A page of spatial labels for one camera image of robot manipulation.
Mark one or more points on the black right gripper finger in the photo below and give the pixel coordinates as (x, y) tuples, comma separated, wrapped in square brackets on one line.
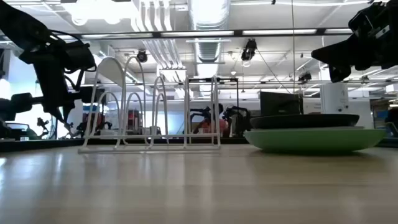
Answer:
[(339, 53)]

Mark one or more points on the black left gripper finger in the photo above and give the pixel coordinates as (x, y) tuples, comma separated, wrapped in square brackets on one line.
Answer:
[(57, 93)]

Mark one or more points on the dark teal plate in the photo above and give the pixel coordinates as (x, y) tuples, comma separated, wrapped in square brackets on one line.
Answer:
[(304, 121)]

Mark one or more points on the green plate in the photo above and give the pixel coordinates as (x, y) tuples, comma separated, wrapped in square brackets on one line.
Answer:
[(314, 140)]

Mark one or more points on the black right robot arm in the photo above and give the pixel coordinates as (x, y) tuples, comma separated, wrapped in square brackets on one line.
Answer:
[(394, 46)]

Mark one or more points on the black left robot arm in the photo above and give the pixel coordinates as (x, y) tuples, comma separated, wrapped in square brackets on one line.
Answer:
[(21, 25)]

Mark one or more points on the black background robot arm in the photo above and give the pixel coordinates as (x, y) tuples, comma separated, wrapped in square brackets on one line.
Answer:
[(43, 123), (237, 118)]

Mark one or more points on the white plate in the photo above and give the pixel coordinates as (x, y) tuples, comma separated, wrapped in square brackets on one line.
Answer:
[(110, 70)]

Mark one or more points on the black monitor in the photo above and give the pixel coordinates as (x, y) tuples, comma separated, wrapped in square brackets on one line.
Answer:
[(280, 104)]

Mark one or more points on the person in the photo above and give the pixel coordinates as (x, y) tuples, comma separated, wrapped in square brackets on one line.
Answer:
[(206, 126)]

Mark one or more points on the black ceiling camera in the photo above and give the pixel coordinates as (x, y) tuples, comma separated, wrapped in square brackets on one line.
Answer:
[(142, 56), (304, 77), (248, 49)]

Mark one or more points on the black aluminium table frame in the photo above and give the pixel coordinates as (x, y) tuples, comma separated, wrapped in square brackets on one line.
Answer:
[(40, 143)]

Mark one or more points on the silver ventilation duct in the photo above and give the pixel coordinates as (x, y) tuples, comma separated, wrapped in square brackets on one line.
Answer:
[(210, 15)]

